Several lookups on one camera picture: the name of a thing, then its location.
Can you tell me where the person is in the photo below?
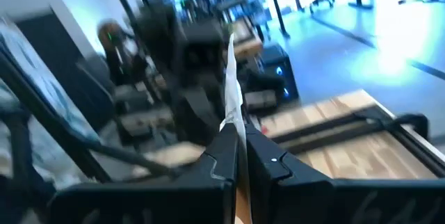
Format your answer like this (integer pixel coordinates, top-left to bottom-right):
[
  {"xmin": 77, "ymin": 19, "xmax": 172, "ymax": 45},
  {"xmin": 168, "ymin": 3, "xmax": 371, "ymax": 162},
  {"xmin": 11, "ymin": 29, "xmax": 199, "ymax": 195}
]
[{"xmin": 96, "ymin": 19, "xmax": 140, "ymax": 86}]

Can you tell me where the background wooden table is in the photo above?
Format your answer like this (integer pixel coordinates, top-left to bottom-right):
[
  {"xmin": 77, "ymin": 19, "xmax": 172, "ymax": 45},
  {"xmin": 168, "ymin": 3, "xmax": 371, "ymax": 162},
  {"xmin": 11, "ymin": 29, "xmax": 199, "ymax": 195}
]
[{"xmin": 229, "ymin": 17, "xmax": 264, "ymax": 61}]

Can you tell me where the white patterned board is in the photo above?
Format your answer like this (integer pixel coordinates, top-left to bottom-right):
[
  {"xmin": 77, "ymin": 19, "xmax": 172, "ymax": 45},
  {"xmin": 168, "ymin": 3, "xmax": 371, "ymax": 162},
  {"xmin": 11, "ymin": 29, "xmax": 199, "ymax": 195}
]
[{"xmin": 0, "ymin": 18, "xmax": 102, "ymax": 184}]

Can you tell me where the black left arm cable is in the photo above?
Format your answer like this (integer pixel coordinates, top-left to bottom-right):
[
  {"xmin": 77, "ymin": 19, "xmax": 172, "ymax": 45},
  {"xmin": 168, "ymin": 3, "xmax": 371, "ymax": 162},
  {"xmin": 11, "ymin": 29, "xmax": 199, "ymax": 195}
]
[{"xmin": 378, "ymin": 112, "xmax": 431, "ymax": 140}]

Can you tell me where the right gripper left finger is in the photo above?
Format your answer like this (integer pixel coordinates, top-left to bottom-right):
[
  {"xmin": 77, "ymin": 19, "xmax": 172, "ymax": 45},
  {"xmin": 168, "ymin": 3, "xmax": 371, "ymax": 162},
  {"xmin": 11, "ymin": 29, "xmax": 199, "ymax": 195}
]
[{"xmin": 175, "ymin": 122, "xmax": 241, "ymax": 224}]

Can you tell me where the black metal table frame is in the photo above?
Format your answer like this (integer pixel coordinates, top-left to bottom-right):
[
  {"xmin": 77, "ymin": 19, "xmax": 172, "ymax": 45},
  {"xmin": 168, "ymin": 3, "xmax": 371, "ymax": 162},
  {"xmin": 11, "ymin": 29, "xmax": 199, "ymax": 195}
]
[{"xmin": 0, "ymin": 51, "xmax": 445, "ymax": 184}]

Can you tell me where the black fabric panel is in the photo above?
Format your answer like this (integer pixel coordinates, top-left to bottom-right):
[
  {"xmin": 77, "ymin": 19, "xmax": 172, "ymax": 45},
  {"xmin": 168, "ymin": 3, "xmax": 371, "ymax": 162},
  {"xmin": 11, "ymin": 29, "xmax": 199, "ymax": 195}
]
[{"xmin": 15, "ymin": 7, "xmax": 116, "ymax": 131}]

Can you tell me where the black computer tower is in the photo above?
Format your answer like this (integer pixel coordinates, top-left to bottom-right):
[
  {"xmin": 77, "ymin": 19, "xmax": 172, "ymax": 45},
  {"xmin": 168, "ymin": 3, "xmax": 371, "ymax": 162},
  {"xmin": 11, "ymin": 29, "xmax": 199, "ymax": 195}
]
[{"xmin": 259, "ymin": 42, "xmax": 300, "ymax": 102}]

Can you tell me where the orange white Tazo tea bag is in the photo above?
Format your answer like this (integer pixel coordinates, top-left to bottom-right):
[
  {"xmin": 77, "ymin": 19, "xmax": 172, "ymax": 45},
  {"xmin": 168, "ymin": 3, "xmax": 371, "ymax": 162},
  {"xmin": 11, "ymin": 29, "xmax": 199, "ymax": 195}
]
[{"xmin": 218, "ymin": 32, "xmax": 254, "ymax": 224}]

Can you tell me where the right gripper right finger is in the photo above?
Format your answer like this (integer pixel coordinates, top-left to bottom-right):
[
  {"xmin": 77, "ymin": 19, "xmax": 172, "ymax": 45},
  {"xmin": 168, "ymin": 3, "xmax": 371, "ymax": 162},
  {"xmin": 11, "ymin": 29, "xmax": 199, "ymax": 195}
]
[{"xmin": 245, "ymin": 125, "xmax": 335, "ymax": 224}]

